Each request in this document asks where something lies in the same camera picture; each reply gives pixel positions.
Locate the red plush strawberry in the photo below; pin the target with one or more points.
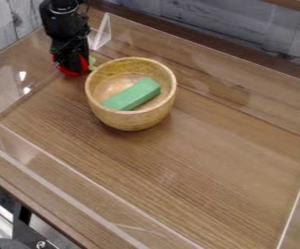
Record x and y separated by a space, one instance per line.
59 64

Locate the wooden bowl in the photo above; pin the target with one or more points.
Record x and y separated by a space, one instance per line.
116 76

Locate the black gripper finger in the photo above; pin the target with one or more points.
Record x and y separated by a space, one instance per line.
82 57
70 62

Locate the clear acrylic corner bracket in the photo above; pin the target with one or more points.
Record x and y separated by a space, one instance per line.
99 36

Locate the green rectangular block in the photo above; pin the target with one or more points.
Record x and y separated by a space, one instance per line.
134 96

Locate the clear acrylic tray wall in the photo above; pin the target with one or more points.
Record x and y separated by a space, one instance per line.
205 181

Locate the black table leg bracket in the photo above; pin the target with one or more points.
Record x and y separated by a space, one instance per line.
34 232

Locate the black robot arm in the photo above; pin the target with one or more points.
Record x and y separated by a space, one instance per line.
65 22

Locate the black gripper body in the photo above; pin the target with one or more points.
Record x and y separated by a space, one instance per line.
67 46

